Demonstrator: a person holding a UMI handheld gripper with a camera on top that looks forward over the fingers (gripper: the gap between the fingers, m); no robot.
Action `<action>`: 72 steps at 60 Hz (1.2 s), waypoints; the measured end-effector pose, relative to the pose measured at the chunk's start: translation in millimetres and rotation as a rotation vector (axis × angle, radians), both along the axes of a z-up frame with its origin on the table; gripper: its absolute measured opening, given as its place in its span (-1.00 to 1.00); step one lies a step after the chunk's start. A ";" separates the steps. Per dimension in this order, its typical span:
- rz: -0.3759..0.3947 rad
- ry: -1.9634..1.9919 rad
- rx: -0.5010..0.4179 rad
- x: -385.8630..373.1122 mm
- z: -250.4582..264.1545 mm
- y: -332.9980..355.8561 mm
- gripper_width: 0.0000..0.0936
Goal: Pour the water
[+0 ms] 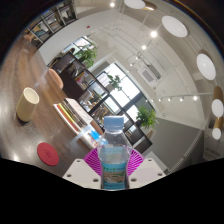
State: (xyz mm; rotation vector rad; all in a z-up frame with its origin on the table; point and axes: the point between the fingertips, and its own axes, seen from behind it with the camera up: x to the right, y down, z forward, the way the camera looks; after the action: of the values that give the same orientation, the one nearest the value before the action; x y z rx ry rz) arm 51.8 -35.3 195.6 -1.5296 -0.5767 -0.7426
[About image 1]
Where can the small potted plant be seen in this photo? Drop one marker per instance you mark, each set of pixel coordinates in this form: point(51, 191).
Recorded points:
point(115, 82)

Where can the dark open shelf unit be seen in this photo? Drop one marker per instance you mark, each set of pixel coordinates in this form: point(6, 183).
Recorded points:
point(71, 80)

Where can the tall bookshelf with books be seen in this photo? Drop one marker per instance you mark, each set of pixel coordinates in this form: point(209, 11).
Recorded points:
point(50, 21)

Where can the cream paper cup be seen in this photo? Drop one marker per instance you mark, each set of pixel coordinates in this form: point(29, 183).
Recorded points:
point(27, 105)

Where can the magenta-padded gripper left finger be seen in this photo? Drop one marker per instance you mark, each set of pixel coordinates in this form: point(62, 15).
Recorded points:
point(81, 173)

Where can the flat round red coaster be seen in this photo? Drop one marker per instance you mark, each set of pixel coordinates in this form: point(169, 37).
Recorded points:
point(48, 154)

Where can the ceiling air conditioner unit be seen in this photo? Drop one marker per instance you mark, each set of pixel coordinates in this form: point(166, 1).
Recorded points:
point(149, 74)

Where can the stack of books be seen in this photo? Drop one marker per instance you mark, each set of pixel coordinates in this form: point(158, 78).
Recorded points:
point(71, 115)

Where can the group of ceiling lights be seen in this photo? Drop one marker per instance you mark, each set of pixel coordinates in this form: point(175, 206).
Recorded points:
point(174, 26)

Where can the bushy potted plant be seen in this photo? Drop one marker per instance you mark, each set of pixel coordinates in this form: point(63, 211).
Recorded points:
point(87, 56)

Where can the broad-leaved potted plant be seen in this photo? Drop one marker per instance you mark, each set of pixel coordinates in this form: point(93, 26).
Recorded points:
point(146, 117)

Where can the clear blue-capped water bottle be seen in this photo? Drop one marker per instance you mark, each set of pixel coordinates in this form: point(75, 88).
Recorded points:
point(114, 160)

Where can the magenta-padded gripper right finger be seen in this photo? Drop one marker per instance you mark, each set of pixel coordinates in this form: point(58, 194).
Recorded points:
point(145, 172)

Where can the group of orange chairs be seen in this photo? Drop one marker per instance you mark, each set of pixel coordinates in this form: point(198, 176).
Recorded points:
point(56, 78)

